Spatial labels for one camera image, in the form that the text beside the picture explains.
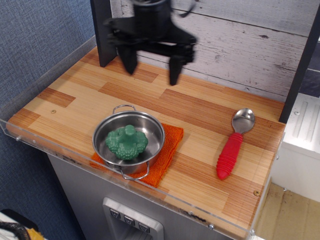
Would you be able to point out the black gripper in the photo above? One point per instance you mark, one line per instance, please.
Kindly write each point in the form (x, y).
(152, 30)

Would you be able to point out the green toy broccoli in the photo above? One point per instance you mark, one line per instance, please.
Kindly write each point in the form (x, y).
(126, 142)

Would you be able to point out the stainless steel pan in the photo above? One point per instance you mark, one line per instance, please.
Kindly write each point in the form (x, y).
(122, 115)

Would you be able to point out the orange woven cloth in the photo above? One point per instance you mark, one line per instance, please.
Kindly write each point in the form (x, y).
(173, 136)

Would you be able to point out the grey toy cabinet front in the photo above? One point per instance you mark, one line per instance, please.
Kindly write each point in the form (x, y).
(86, 187)

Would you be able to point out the silver dispenser button panel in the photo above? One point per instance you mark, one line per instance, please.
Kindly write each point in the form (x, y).
(126, 223)

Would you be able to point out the white toy sink unit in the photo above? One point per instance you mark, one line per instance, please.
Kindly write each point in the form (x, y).
(297, 164)

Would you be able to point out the clear acrylic edge guard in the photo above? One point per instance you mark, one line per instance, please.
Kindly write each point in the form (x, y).
(62, 117)

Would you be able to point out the yellow object at corner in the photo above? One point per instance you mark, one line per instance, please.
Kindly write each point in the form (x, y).
(34, 235)

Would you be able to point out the dark left cabinet post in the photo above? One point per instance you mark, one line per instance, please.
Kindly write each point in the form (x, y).
(101, 11)

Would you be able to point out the dark cabinet post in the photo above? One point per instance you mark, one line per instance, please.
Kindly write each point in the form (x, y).
(101, 11)
(304, 62)

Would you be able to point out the red handled metal spoon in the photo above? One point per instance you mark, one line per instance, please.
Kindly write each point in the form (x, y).
(242, 122)

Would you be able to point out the dark right cabinet post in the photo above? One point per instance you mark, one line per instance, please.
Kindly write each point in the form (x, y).
(304, 62)

